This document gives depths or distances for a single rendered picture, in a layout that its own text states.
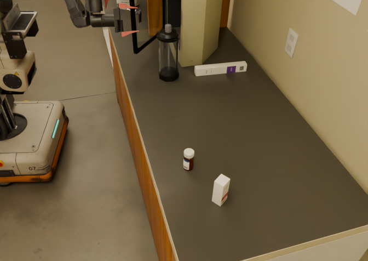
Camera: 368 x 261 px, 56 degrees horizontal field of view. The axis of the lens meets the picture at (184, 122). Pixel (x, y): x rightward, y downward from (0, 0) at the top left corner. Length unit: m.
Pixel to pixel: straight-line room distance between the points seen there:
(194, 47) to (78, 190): 1.28
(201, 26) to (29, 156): 1.36
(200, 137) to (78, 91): 2.07
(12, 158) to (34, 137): 0.20
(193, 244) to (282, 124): 0.67
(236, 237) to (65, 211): 1.48
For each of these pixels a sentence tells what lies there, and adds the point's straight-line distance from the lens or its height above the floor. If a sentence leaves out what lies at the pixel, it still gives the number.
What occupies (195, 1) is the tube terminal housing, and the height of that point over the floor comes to 1.28.
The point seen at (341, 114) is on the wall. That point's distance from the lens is 1.45.
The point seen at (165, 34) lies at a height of 1.18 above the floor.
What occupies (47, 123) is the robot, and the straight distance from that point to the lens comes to 2.60.
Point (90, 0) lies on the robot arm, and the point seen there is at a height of 1.30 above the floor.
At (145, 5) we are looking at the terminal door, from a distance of 1.80.
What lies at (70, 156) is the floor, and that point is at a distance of 2.72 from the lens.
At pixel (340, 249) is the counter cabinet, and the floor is 0.82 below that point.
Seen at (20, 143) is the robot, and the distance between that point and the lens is 2.51.
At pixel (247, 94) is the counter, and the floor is 0.94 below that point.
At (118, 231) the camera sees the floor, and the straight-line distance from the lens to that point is 2.26.
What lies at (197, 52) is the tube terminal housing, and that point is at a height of 1.01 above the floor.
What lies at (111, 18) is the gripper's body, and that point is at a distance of 1.61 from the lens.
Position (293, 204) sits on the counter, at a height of 0.94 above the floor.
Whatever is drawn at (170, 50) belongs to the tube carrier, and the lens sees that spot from 1.61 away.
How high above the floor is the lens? 1.91
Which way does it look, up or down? 42 degrees down
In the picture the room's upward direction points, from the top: 2 degrees clockwise
